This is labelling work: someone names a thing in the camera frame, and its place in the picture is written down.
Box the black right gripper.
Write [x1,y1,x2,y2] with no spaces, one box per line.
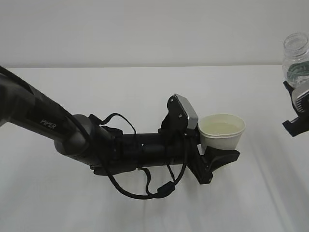
[283,81,309,137]

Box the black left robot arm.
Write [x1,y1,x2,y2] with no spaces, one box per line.
[0,68,239,184]

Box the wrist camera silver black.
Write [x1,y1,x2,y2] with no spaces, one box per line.
[167,93,198,131]
[291,84,309,113]

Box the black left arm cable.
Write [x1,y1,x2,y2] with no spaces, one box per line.
[0,65,188,200]

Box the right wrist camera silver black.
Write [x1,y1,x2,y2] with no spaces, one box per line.
[291,84,309,113]

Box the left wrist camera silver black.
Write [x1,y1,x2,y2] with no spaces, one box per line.
[167,93,198,131]

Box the clear plastic water bottle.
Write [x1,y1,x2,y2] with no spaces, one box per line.
[282,32,309,88]

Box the white paper cup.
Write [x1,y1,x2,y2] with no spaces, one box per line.
[197,114,246,151]

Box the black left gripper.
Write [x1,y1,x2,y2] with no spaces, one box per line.
[158,116,240,185]

